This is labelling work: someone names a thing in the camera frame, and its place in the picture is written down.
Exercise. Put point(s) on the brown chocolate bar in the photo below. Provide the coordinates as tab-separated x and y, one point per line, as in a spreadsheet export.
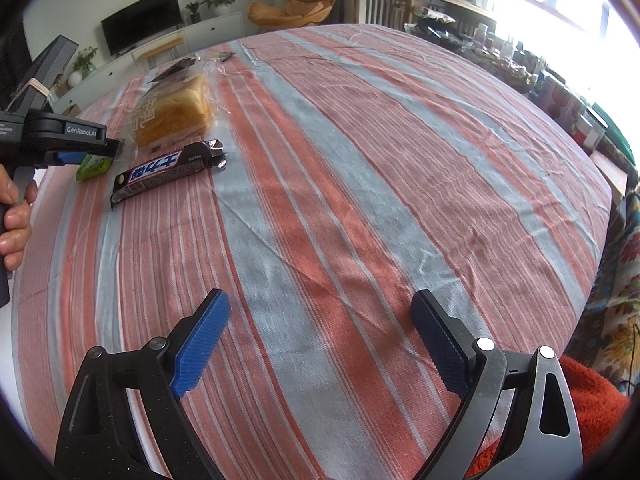
165	170

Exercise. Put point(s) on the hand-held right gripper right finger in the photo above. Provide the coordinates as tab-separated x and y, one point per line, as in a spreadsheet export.
440	345

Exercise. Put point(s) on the green snack packet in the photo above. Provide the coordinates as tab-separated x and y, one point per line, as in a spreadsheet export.
95	167

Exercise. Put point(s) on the small dark packet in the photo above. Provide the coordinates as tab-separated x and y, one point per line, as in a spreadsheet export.
226	56

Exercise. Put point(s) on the orange lounge chair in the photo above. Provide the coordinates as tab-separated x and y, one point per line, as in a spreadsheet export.
295	7

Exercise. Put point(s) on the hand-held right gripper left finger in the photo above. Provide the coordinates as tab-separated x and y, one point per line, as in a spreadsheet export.
200	345

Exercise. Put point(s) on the striped red and grey tablecloth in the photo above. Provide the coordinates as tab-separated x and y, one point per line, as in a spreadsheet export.
350	210

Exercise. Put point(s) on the bagged sliced bread loaf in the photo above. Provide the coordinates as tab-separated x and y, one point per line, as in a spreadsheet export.
172	115

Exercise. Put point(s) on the person's left hand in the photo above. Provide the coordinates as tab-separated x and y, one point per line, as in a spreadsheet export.
15	230

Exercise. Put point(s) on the floral patterned cloth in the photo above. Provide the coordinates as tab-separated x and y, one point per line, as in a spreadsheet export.
617	310

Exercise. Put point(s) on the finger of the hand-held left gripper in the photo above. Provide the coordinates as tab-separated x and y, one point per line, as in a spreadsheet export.
107	147
67	158

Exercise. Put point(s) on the wooden slatted furniture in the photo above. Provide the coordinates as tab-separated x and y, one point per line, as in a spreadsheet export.
390	2

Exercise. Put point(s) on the green plant in white vase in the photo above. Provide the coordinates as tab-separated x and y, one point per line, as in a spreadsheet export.
84	65

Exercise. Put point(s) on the black flat television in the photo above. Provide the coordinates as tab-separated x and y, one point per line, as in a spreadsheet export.
142	20

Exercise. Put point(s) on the small green potted plant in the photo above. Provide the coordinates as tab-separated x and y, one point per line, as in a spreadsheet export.
193	11

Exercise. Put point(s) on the orange fuzzy cloth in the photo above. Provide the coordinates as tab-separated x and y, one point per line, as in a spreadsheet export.
595	425

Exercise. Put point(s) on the cluttered side table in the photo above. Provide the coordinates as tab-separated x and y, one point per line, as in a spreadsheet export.
525	65

